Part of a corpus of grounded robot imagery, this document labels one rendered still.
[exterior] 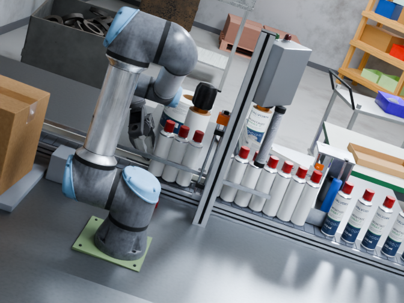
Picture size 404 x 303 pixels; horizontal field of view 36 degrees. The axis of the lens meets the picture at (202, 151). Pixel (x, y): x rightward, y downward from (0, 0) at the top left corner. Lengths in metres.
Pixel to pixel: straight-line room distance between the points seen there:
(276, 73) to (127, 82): 0.47
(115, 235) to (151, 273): 0.14
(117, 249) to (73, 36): 2.96
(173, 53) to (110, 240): 0.54
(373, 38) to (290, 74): 7.46
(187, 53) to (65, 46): 2.99
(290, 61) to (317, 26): 8.05
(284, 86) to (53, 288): 0.90
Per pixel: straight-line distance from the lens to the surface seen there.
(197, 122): 2.36
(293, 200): 2.17
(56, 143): 2.22
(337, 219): 2.21
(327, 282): 2.07
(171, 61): 1.62
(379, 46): 9.28
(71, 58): 4.58
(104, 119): 1.65
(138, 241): 1.76
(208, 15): 9.96
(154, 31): 1.60
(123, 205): 1.69
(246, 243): 2.08
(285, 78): 1.93
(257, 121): 2.68
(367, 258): 2.27
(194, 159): 2.13
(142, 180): 1.69
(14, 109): 1.78
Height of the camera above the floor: 1.78
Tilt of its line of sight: 21 degrees down
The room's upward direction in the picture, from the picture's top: 19 degrees clockwise
